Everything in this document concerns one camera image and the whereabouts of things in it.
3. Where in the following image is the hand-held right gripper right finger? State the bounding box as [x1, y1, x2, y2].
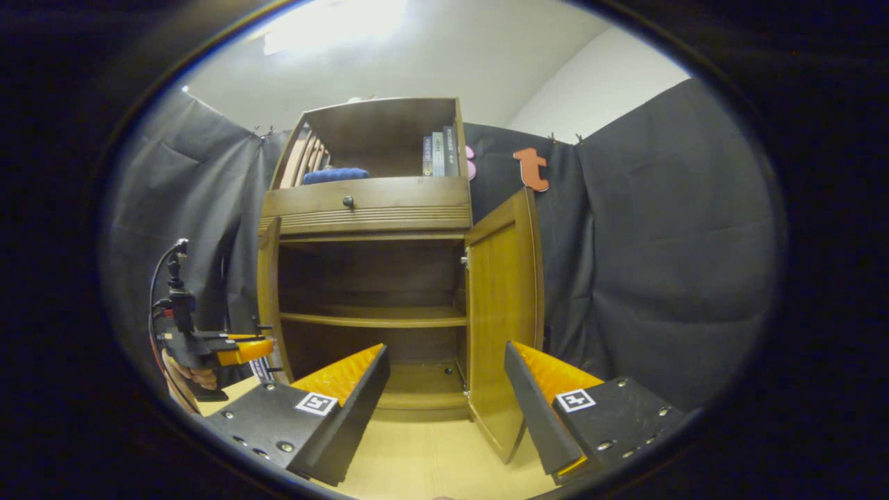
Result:
[504, 340, 688, 485]

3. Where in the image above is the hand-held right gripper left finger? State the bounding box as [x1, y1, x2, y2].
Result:
[207, 342, 391, 487]

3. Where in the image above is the wooden cabinet door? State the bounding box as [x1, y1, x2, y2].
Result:
[464, 186, 546, 465]
[257, 217, 292, 384]

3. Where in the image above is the wooden double-door shoe cabinet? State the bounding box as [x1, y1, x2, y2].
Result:
[257, 97, 476, 424]

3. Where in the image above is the wooden cabinet drawer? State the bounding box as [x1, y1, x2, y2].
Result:
[260, 176, 473, 235]

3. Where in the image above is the wooden inner shelf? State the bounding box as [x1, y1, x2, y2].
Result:
[280, 306, 468, 328]

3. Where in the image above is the blue folded towel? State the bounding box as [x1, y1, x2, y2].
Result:
[302, 167, 371, 185]

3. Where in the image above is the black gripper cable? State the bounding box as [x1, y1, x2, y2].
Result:
[148, 240, 199, 415]

